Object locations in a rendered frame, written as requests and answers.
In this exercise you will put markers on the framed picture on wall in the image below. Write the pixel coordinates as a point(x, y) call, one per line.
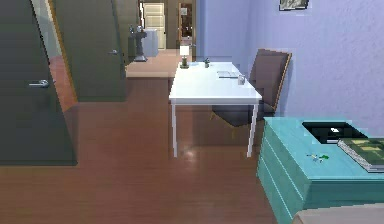
point(293, 4)

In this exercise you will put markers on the white table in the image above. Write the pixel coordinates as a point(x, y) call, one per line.
point(210, 86)

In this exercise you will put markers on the green book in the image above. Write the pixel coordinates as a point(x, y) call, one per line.
point(365, 151)

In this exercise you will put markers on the dark grey room door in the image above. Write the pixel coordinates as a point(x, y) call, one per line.
point(93, 50)
point(30, 116)

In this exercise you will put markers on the white panelled door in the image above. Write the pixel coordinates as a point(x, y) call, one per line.
point(154, 23)

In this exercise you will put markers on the teal chest of drawers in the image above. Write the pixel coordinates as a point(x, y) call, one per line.
point(300, 180)

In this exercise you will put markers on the small coloured bits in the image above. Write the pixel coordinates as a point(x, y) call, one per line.
point(318, 157)

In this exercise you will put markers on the brown chair with wooden frame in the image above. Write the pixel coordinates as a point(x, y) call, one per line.
point(268, 76)

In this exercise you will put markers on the small glass cup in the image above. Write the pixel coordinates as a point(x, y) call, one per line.
point(241, 80)

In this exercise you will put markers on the black laptop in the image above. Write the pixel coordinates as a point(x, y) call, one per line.
point(333, 133)

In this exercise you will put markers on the small white shade lamp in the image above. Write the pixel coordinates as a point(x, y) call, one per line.
point(184, 55)

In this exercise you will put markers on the beige cushion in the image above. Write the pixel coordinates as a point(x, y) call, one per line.
point(340, 215)

